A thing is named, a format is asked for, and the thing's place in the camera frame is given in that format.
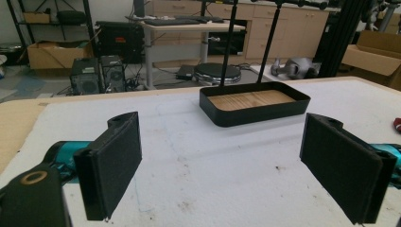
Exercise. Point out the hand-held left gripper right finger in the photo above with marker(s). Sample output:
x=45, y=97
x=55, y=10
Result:
x=340, y=164

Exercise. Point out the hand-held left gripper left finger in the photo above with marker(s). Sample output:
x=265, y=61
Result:
x=110, y=164

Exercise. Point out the small red object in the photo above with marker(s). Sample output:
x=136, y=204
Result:
x=397, y=125

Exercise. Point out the black computer tower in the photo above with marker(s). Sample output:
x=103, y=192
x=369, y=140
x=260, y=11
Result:
x=85, y=77
x=113, y=74

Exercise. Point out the black tray with wooden bottom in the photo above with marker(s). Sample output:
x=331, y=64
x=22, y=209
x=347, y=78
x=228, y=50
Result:
x=252, y=115

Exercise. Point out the white table cover sheet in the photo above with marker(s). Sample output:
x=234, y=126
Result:
x=214, y=176

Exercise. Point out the grey robot head shell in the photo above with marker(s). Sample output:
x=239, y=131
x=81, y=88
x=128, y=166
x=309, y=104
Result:
x=296, y=67

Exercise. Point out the large open cardboard box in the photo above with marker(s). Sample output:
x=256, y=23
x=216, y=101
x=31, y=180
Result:
x=375, y=56

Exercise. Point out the flat black box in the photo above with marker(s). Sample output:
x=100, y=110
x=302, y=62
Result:
x=185, y=72

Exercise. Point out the black equipment case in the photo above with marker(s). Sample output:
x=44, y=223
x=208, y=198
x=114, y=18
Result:
x=119, y=39

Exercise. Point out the black metal stand pole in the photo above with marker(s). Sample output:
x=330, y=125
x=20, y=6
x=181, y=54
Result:
x=228, y=44
x=269, y=44

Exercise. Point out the round black disc stack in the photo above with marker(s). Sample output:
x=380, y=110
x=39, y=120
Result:
x=217, y=73

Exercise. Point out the light wooden cabinets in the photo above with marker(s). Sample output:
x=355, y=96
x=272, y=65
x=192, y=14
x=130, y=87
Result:
x=299, y=28

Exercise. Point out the black metal shelf rack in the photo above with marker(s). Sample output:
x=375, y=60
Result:
x=89, y=19

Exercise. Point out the black bag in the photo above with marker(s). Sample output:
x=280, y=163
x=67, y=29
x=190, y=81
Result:
x=71, y=17

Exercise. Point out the black keyboard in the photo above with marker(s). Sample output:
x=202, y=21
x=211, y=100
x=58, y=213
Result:
x=171, y=22

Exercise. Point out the desk with white legs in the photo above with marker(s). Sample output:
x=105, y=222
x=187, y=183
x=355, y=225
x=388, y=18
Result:
x=189, y=27

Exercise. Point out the small cardboard box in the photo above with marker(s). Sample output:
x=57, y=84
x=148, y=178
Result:
x=37, y=17

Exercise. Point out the black aluminium frame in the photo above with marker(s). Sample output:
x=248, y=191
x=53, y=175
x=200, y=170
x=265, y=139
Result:
x=340, y=38

